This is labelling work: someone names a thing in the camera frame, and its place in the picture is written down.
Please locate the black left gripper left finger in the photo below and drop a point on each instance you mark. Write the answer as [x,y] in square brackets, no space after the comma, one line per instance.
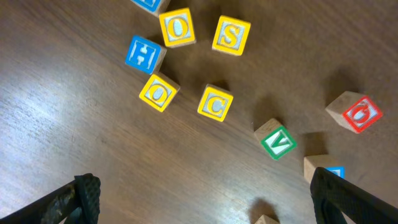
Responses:
[76,202]

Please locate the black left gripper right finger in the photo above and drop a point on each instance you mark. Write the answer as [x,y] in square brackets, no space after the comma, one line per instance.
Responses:
[335,198]

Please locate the green R block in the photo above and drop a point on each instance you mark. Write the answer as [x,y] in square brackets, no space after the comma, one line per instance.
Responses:
[264,219]

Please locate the yellow S block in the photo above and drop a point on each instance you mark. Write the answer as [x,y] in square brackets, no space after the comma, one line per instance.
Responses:
[231,35]

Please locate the blue P block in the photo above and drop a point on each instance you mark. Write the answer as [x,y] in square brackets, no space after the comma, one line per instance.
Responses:
[310,163]

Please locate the green V block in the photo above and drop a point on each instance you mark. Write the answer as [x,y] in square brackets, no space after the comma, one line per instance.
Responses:
[275,139]

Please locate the red Q block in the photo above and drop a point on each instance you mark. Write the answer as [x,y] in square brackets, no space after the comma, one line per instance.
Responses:
[354,111]

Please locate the yellow O block lower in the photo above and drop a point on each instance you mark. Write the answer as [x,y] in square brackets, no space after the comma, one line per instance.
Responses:
[159,91]

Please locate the yellow o block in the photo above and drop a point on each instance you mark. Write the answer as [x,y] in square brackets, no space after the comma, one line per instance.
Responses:
[177,28]
[159,91]

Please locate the yellow C block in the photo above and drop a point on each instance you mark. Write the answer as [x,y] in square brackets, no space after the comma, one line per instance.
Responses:
[215,102]

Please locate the blue plus block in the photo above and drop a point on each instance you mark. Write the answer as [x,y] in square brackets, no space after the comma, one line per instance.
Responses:
[145,55]

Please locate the yellow O block upper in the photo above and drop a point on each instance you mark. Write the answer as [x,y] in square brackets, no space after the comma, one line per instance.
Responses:
[177,28]

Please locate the blue H block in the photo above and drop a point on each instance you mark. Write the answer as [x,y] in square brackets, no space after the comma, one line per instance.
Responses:
[155,7]

